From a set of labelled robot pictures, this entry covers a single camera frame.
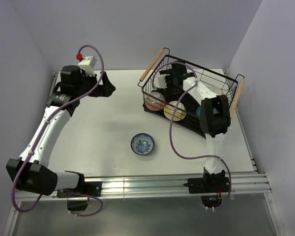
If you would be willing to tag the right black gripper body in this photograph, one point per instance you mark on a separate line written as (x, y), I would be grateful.
(170, 82)

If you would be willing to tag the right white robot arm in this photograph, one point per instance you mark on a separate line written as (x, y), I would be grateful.
(215, 120)

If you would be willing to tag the yellow blue sun bowl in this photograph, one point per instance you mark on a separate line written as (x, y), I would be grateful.
(179, 114)

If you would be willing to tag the aluminium mounting rail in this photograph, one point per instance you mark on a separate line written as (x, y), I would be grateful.
(173, 185)

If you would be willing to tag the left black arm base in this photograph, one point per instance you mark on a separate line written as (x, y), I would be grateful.
(79, 199)

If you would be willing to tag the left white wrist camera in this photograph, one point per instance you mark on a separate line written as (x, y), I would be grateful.
(86, 64)

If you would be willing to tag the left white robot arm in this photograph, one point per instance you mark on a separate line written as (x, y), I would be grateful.
(30, 171)

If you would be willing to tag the white blue floral bowl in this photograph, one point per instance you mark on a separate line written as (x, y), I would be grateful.
(142, 144)

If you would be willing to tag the black wire dish rack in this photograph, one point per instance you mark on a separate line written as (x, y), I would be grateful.
(207, 77)

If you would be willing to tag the plain blue bowl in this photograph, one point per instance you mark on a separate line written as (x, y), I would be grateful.
(198, 111)

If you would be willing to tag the right wooden rack handle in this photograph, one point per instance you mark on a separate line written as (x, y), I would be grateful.
(236, 97)

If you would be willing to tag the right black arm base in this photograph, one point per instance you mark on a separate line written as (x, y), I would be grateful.
(213, 184)

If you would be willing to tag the wooden rack handle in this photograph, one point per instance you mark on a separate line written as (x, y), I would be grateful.
(154, 61)
(236, 97)

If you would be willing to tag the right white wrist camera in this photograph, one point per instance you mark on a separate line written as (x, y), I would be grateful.
(160, 82)

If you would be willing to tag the white blue-striped bowl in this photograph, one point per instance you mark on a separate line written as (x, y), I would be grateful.
(216, 90)

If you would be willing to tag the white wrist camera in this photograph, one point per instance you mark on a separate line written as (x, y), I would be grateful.
(86, 64)
(160, 82)

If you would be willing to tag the left wooden rack handle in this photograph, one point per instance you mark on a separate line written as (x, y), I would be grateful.
(154, 61)

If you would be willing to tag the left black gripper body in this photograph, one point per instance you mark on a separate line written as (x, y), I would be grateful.
(101, 90)

